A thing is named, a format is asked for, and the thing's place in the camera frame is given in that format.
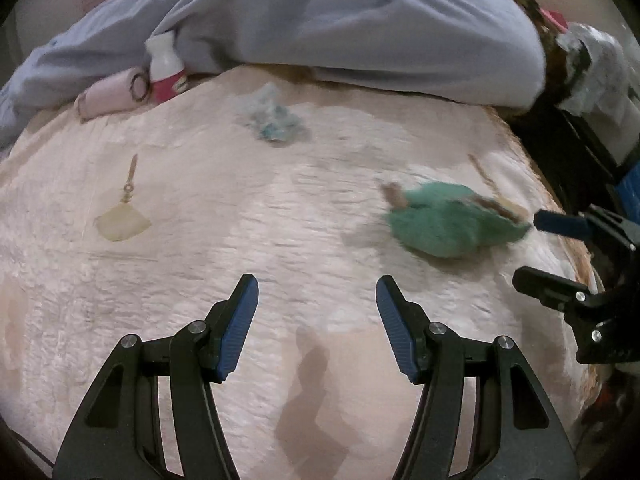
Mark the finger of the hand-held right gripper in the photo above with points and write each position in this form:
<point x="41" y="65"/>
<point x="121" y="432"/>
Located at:
<point x="555" y="222"/>
<point x="540" y="282"/>

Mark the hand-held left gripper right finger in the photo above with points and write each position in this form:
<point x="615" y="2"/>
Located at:
<point x="395" y="330"/>

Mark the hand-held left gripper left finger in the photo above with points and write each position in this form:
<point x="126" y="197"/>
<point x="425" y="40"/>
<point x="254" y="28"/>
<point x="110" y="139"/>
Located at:
<point x="240" y="325"/>

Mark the green fuzzy cloth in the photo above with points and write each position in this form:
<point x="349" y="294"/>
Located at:
<point x="445" y="225"/>

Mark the large white plastic bag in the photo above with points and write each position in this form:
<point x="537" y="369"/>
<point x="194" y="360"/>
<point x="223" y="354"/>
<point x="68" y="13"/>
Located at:
<point x="605" y="75"/>

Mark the pink pouch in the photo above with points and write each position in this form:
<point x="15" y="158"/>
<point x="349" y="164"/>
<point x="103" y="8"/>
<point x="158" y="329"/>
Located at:
<point x="107" y="95"/>

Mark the white bottle pink label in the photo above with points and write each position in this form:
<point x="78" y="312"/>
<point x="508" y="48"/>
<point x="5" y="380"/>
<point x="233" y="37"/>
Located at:
<point x="165" y="70"/>

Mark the grey-blue fleece blanket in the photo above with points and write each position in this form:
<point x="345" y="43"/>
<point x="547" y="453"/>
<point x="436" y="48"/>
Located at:
<point x="325" y="15"/>

